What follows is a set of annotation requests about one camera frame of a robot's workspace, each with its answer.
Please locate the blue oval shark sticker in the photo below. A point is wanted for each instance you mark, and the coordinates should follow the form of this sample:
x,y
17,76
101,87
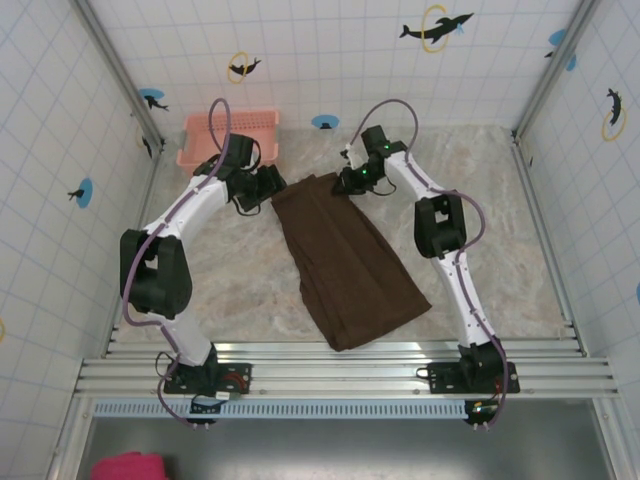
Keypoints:
x,y
152,97

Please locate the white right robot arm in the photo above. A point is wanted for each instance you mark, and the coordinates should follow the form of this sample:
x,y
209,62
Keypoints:
x,y
467,295

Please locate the pink cloth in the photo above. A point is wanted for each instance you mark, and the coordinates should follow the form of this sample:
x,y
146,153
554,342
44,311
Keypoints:
x,y
130,467

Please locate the brown long pants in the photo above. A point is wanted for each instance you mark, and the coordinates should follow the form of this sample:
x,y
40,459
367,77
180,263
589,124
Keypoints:
x,y
345,260

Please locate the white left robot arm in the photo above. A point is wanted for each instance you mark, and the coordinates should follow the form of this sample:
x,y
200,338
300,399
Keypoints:
x,y
160,285

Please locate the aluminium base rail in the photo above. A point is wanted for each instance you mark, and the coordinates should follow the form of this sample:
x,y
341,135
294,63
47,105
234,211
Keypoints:
x,y
340,372

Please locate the aluminium side rail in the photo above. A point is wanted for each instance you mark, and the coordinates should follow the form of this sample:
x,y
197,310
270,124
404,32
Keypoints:
x,y
547,240

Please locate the pink plastic basket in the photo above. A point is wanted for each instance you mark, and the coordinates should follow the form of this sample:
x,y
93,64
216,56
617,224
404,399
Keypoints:
x,y
210,135

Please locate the aluminium frame post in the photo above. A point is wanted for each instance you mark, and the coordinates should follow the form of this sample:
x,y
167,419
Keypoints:
x,y
120,70
555,65

